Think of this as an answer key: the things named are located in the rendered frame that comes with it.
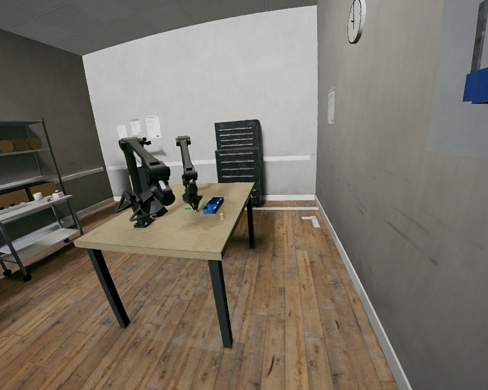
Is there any blue open-top bin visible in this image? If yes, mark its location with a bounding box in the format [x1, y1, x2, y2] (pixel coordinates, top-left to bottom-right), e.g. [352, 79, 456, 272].
[203, 197, 224, 214]

